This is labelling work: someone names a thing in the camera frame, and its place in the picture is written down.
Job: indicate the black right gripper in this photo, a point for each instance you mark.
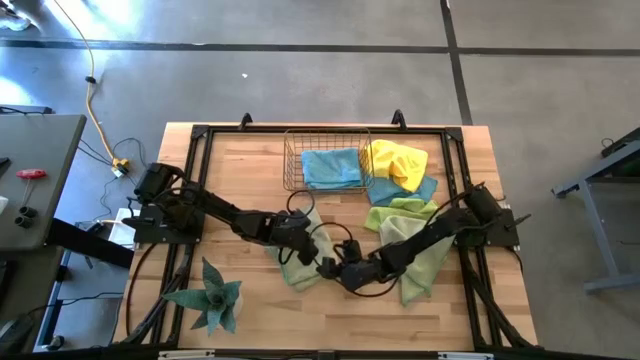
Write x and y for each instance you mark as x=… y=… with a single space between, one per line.
x=370 y=274

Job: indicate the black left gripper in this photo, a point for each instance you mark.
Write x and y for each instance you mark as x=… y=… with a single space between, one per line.
x=295 y=230

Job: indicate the lime green fluffy towel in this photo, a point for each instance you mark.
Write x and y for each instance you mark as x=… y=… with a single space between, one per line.
x=395 y=210

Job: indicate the light blue microfiber towel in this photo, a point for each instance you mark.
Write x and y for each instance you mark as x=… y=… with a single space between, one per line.
x=330 y=170

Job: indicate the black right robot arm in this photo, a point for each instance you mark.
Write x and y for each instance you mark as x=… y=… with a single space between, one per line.
x=435 y=232

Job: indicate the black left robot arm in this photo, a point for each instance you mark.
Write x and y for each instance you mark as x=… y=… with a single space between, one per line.
x=220 y=212

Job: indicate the teal blue microfiber towel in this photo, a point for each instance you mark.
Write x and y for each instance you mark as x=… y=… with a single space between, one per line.
x=390 y=192

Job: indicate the yellow microfiber towel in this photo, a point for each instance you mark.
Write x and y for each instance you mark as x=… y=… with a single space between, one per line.
x=400 y=162

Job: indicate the green succulent in white pot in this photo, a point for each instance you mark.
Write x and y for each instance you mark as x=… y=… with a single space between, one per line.
x=215 y=300

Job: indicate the white box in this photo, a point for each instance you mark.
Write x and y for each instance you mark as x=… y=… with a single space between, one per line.
x=122 y=232

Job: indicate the black table beam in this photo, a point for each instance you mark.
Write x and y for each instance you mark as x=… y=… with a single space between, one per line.
x=90 y=245

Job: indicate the black caster wheel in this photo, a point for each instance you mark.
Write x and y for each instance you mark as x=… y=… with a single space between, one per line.
x=56 y=342

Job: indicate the small black cylinder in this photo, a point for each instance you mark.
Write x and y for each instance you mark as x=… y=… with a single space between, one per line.
x=22 y=221
x=28 y=211

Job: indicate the blue-grey metal table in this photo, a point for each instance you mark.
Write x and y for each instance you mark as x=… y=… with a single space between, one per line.
x=615 y=282

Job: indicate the grey side table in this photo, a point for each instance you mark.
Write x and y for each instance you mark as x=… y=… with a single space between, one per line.
x=45 y=145

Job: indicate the person's foot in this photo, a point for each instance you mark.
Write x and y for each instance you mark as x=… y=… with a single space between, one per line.
x=14 y=21

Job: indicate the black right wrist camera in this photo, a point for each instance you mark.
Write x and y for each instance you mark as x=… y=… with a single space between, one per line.
x=351 y=250

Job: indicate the black aluminium table frame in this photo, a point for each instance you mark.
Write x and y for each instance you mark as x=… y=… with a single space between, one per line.
x=270 y=129

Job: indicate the black frame clamp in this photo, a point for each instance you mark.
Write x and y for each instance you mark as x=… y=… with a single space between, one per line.
x=246 y=120
x=398 y=119

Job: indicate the white frame bracket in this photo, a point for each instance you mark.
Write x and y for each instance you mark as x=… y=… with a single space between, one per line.
x=465 y=356
x=187 y=354

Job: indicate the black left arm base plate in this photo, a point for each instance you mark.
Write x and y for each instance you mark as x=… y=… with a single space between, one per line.
x=150 y=234

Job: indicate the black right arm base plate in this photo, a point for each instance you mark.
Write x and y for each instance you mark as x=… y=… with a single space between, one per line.
x=506 y=235

